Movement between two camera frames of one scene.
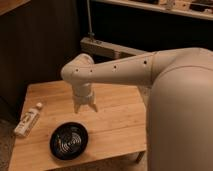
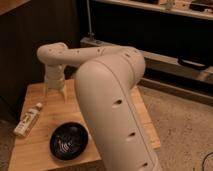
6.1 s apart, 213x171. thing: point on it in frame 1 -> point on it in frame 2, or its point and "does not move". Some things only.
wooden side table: (116, 132) does not move
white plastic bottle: (28, 119) does not move
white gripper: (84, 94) -> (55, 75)
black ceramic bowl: (68, 141) does not move
